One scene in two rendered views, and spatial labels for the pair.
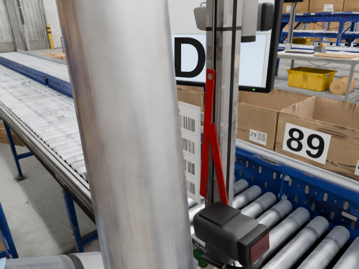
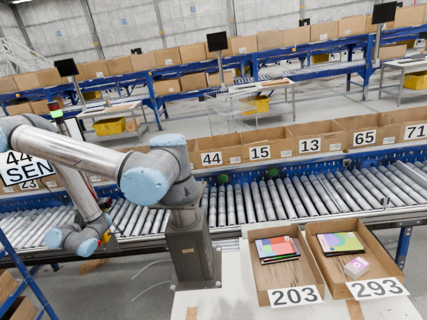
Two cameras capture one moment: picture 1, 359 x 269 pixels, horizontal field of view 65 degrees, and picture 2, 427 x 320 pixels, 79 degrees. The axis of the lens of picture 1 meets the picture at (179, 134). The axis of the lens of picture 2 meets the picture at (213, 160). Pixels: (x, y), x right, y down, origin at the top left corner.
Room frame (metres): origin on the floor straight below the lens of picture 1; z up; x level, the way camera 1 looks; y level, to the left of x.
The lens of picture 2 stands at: (-1.06, 0.35, 1.83)
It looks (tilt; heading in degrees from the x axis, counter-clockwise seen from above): 25 degrees down; 316
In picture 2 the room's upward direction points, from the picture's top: 10 degrees counter-clockwise
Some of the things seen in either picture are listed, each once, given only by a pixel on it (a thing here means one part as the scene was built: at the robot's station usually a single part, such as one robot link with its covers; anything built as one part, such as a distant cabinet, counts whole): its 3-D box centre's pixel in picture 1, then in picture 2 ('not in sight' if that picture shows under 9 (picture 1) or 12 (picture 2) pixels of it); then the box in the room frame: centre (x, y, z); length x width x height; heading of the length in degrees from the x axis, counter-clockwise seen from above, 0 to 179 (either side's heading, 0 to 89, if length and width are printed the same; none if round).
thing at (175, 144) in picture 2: not in sight; (169, 156); (-0.22, -0.23, 1.41); 0.17 x 0.15 x 0.18; 117
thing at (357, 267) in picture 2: not in sight; (356, 268); (-0.86, -0.63, 0.78); 0.10 x 0.06 x 0.05; 70
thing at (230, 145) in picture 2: not in sight; (219, 150); (0.34, -1.11, 0.96); 0.39 x 0.29 x 0.17; 40
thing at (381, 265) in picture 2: not in sight; (347, 253); (-0.81, -0.67, 0.80); 0.38 x 0.28 x 0.10; 132
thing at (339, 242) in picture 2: not in sight; (338, 242); (-0.75, -0.74, 0.79); 0.19 x 0.14 x 0.02; 38
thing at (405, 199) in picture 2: not in sight; (390, 185); (-0.84, -1.50, 0.72); 0.52 x 0.05 x 0.05; 130
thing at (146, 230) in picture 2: not in sight; (152, 213); (0.46, -0.41, 0.72); 0.52 x 0.05 x 0.05; 130
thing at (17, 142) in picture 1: (18, 131); not in sight; (3.43, 2.10, 0.06); 0.69 x 0.47 x 0.13; 68
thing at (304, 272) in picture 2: not in sight; (280, 260); (-0.57, -0.47, 0.80); 0.38 x 0.28 x 0.10; 132
